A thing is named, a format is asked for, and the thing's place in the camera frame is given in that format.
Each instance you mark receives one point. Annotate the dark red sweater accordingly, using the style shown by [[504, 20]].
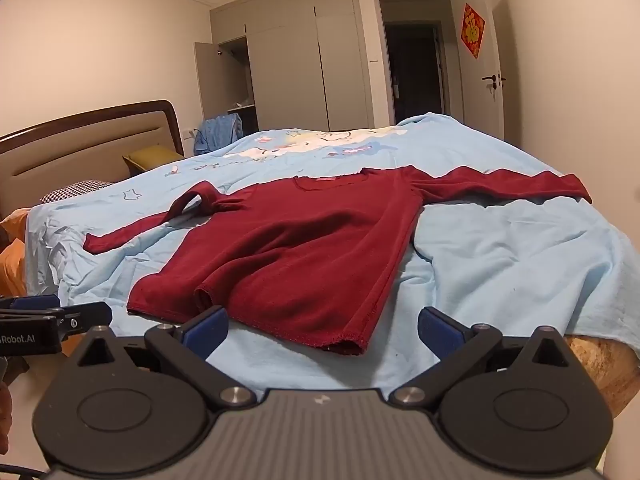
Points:
[[300, 260]]

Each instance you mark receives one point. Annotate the light blue printed bedsheet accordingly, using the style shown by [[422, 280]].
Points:
[[500, 260]]

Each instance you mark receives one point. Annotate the brown padded bed headboard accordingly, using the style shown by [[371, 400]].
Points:
[[75, 155]]

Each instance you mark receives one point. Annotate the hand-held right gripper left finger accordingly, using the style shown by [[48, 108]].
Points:
[[202, 332]]

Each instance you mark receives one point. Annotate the white room door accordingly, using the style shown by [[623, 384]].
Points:
[[475, 100]]

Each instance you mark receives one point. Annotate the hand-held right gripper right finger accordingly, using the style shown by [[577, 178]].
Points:
[[442, 332]]

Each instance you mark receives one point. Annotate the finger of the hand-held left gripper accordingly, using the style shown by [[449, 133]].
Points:
[[85, 317], [35, 303]]

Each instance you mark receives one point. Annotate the brown patterned mattress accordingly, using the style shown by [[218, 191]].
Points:
[[607, 375]]

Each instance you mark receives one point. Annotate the grey built-in wardrobe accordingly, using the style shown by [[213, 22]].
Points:
[[290, 60]]

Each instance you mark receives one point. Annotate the open wardrobe door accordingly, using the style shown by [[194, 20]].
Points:
[[207, 80]]

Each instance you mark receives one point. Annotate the dark doorway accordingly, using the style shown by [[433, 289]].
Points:
[[412, 70]]

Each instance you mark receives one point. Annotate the red diamond wall decoration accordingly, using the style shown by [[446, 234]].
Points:
[[472, 30]]

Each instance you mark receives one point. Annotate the olive green pillow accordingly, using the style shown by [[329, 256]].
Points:
[[150, 159]]

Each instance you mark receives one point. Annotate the blue garment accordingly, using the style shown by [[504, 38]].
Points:
[[217, 132]]

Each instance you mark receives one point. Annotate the white wall socket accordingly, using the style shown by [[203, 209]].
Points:
[[190, 134]]

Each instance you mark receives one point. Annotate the orange bed sheet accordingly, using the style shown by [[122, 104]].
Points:
[[12, 260]]

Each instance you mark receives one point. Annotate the houndstooth patterned pillow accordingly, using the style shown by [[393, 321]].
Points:
[[75, 189]]

